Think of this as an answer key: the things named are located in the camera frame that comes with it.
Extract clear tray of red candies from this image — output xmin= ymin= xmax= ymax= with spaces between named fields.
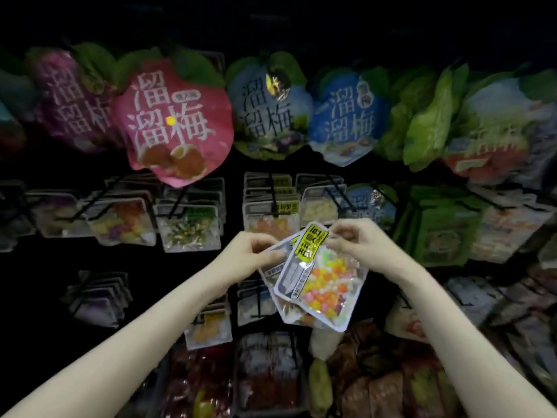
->
xmin=161 ymin=344 xmax=232 ymax=418

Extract clear tray of mixed candies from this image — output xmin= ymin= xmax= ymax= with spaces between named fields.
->
xmin=233 ymin=330 xmax=310 ymax=417

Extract person's right hand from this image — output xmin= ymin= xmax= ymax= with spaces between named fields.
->
xmin=326 ymin=217 xmax=428 ymax=284

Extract row of small white pouches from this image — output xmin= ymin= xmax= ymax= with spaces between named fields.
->
xmin=444 ymin=265 xmax=557 ymax=327

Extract row of white blue pouches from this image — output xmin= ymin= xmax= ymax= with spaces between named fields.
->
xmin=483 ymin=300 xmax=557 ymax=397

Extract small pink round snack bag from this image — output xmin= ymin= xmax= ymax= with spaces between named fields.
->
xmin=111 ymin=48 xmax=236 ymax=188

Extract row of red orange pouches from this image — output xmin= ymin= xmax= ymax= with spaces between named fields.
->
xmin=326 ymin=318 xmax=462 ymax=418

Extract row of small clear pouches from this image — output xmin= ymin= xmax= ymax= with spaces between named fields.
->
xmin=185 ymin=278 xmax=280 ymax=351

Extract clear white candy packets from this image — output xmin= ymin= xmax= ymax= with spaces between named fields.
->
xmin=296 ymin=174 xmax=349 ymax=227

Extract person's left hand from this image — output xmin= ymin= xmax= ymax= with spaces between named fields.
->
xmin=204 ymin=230 xmax=288 ymax=293

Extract green snack pouch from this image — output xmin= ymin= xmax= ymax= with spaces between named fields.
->
xmin=393 ymin=185 xmax=489 ymax=268

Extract small yellow green pouch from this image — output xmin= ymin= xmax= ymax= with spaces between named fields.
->
xmin=309 ymin=359 xmax=334 ymax=415

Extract person's right forearm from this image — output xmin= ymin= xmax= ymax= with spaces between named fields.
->
xmin=404 ymin=267 xmax=557 ymax=418

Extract white red-label snack bag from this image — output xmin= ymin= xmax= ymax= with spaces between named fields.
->
xmin=385 ymin=296 xmax=432 ymax=345
xmin=309 ymin=322 xmax=345 ymax=362

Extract clear green candy packets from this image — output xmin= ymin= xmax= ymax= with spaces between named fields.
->
xmin=155 ymin=200 xmax=223 ymax=253

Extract clear colourful-cube candy bag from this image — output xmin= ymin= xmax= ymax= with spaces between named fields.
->
xmin=87 ymin=197 xmax=158 ymax=247

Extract small clear purple-label pouch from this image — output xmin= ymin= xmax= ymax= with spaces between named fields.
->
xmin=63 ymin=271 xmax=133 ymax=329

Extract person's left forearm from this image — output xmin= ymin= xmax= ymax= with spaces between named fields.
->
xmin=4 ymin=272 xmax=227 ymax=418

